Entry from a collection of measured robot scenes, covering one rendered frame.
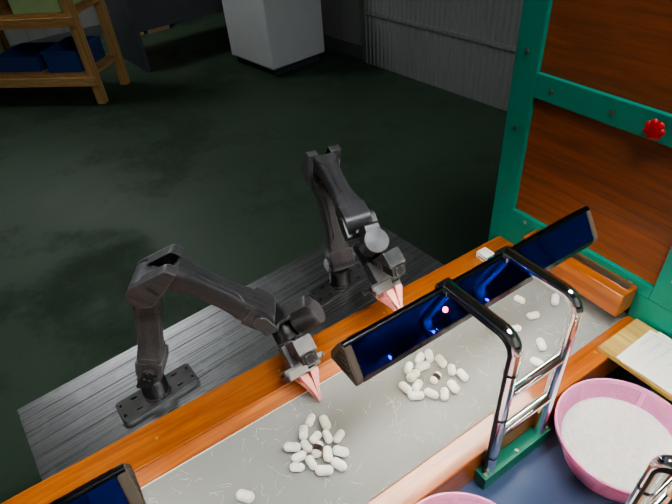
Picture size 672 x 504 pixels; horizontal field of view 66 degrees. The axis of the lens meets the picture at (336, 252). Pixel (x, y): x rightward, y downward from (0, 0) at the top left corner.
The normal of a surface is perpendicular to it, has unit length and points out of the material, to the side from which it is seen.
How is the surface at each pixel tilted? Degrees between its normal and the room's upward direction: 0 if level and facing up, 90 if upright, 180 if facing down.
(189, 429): 0
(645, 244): 90
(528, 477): 0
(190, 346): 0
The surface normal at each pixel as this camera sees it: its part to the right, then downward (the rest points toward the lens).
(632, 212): -0.83, 0.40
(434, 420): -0.07, -0.77
